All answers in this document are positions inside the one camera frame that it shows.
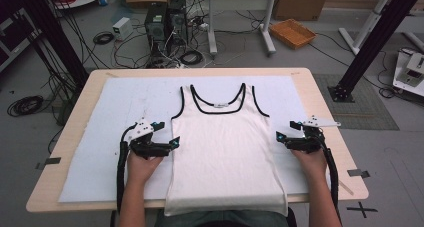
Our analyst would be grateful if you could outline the dark equipment rack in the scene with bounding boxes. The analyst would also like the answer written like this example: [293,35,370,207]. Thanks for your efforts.
[0,6,43,73]

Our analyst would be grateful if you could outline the white foam mat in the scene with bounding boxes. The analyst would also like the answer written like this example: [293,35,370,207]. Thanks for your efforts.
[58,75,332,204]

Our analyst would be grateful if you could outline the person's left hand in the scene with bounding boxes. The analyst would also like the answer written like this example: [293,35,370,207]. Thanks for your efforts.
[126,151,165,185]

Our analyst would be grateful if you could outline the left hand-held gripper black cable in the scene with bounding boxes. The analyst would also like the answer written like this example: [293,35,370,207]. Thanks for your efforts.
[116,122,138,215]

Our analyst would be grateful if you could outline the person's right hand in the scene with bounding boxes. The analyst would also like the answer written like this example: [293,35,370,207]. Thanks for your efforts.
[291,148,329,184]

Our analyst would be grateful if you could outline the grey tape strip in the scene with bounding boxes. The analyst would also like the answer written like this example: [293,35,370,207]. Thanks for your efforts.
[346,168,371,180]
[35,156,62,171]

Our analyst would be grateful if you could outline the orange basket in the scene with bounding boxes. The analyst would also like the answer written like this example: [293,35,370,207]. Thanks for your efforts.
[268,18,318,51]

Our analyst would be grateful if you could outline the black metal stand post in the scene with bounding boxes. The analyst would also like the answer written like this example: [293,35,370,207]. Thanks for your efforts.
[6,0,90,88]
[328,0,424,103]

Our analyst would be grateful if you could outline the coiled black cable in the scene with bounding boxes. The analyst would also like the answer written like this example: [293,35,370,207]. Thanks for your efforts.
[6,94,45,118]
[179,49,205,67]
[92,30,115,46]

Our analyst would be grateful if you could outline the black computer tower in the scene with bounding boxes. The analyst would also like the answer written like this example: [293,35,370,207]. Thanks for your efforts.
[166,0,190,53]
[144,1,168,55]

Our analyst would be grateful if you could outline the black tape cross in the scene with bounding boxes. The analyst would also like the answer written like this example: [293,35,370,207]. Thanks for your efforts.
[346,201,379,219]

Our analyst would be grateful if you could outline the grey floor mat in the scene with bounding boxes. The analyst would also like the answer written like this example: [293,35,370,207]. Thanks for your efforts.
[313,73,400,132]

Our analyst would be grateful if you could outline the right hand-held gripper black cable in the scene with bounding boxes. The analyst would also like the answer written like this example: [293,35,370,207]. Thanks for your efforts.
[319,133,342,222]

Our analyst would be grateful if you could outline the hand-held gripper black cable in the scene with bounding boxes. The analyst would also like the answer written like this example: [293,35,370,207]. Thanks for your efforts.
[319,133,342,222]
[116,122,138,215]

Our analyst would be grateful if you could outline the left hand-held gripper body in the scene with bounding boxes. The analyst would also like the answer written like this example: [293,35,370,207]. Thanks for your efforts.
[127,117,174,161]

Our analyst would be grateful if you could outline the white tank top black trim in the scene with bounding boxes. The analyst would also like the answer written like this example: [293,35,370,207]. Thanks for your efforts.
[163,82,289,217]

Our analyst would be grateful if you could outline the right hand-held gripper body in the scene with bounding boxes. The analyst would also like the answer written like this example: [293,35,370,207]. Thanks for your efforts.
[285,115,342,154]

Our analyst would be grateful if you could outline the white machine housing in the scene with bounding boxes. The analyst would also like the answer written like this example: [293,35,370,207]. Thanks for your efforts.
[392,48,424,98]

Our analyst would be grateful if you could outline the white power supply box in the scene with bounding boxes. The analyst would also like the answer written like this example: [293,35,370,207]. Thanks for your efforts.
[112,16,134,42]

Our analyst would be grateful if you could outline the person's blue jeans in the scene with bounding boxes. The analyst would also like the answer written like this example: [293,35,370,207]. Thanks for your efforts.
[154,209,291,227]

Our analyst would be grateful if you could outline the white metal stand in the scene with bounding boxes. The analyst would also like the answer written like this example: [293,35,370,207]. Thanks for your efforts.
[338,0,399,57]

